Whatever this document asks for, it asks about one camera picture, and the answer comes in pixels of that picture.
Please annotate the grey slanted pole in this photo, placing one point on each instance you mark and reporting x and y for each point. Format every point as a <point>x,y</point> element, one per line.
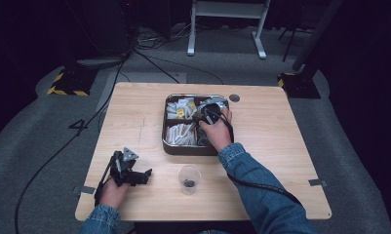
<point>316,35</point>

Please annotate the black tripod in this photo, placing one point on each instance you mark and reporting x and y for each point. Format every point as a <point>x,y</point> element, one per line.
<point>289,42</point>

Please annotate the pile of dark packets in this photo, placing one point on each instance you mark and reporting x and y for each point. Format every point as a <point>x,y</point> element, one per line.
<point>203,138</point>

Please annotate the pile of white long packets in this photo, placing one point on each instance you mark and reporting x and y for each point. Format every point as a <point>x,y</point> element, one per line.
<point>180,134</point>

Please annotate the dark cabinet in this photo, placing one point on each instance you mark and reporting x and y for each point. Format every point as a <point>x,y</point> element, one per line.
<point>108,26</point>

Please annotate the pile of white yellow packets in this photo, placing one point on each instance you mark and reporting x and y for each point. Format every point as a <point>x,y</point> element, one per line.
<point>180,109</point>

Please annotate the black yellow striped stand base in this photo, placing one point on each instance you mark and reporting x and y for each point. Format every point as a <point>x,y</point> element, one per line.
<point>300,86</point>
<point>71,83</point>

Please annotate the round grey table grommet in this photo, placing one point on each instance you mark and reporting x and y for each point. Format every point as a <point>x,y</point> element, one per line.
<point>234,97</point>

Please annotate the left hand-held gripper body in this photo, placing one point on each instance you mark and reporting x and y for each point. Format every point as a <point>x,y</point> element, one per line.
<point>126,167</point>

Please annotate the pile of silver packets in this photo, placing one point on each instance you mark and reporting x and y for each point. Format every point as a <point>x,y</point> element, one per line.
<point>217,103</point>

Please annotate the clear plastic cup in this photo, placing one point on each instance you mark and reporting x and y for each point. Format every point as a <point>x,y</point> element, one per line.
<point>189,174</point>

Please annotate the small dark packet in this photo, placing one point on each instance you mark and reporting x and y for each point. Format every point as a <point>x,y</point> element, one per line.
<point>189,183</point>

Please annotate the person's right hand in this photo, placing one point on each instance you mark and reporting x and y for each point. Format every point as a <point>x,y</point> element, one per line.
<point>217,133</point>

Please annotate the white metal stand frame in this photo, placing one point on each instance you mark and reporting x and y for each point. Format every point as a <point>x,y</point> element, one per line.
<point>227,9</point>

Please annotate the grey tape piece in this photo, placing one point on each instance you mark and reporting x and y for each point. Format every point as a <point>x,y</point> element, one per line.
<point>317,182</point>
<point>85,189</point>

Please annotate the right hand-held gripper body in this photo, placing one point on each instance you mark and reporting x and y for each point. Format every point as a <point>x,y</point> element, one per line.
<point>211,111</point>

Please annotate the dark divided tray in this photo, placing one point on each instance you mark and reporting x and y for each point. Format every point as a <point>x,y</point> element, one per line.
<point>183,149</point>

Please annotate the person's left hand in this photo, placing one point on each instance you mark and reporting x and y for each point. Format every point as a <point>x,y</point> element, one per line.
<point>113,195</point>

